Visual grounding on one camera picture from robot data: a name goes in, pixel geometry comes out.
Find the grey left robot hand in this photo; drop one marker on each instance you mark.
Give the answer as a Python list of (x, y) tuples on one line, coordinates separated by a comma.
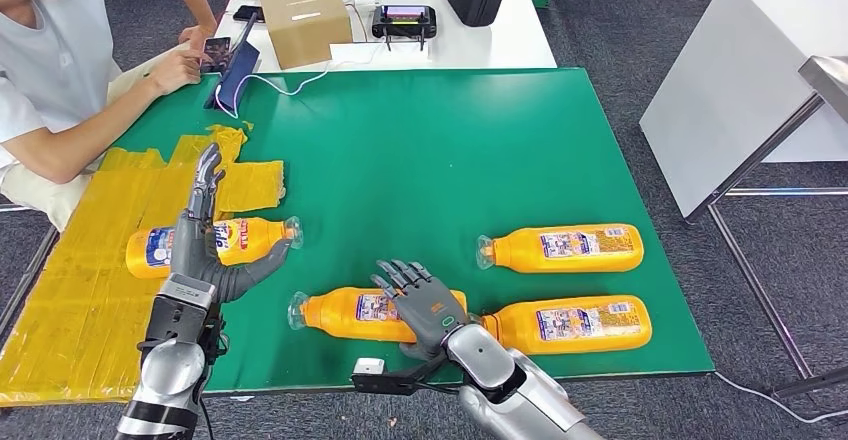
[(195, 251)]

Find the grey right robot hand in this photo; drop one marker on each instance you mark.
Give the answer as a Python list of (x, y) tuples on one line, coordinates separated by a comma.
[(427, 308)]

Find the person's right hand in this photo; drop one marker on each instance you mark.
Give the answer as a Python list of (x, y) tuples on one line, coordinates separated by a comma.
[(175, 72)]

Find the person's left hand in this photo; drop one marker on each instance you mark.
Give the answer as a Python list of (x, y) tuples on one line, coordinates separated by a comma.
[(197, 36)]

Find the orange Tide detergent bottle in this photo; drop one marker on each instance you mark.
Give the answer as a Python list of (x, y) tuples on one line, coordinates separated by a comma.
[(331, 314), (252, 232), (517, 328), (517, 251)]

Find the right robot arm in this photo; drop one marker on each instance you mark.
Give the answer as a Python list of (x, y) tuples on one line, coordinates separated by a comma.
[(503, 371)]

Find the person's right forearm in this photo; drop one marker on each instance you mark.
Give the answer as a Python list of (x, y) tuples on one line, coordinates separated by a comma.
[(86, 135)]

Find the black smartphone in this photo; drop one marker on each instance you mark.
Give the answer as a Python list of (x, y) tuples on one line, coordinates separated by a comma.
[(248, 14), (216, 53)]

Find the dark blue tablet stand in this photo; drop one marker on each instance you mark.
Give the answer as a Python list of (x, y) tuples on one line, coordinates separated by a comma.
[(235, 72)]

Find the cardboard box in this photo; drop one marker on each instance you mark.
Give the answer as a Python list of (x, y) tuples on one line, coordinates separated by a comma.
[(305, 23)]

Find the person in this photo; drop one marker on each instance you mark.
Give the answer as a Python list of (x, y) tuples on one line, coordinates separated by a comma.
[(53, 46)]

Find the white power adapter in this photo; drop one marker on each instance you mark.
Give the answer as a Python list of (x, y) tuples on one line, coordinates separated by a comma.
[(364, 2)]

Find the black remote controller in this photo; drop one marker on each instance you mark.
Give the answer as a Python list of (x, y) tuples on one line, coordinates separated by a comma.
[(404, 23)]

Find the white table with steel legs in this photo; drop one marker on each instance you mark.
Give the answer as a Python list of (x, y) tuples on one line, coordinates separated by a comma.
[(729, 79)]

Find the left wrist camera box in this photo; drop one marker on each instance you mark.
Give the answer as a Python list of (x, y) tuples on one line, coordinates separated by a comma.
[(189, 290)]

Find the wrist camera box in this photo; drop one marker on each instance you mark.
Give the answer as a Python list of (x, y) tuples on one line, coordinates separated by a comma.
[(189, 290), (369, 366)]

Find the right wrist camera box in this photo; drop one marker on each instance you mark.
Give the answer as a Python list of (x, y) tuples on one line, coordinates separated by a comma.
[(369, 366)]

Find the steel frame leg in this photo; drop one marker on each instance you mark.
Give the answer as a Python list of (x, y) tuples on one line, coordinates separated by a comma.
[(30, 278)]

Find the steel table frame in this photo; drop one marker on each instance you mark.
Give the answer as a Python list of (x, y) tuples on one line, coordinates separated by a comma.
[(755, 159)]

